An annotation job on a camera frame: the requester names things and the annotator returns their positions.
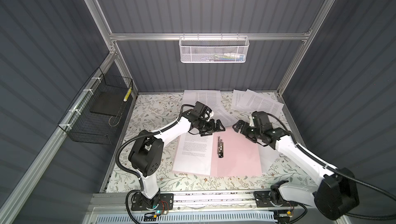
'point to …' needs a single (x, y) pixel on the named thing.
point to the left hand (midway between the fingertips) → (220, 131)
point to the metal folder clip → (220, 148)
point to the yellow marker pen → (127, 94)
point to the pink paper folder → (232, 155)
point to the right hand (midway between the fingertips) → (240, 130)
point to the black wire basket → (93, 118)
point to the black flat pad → (109, 102)
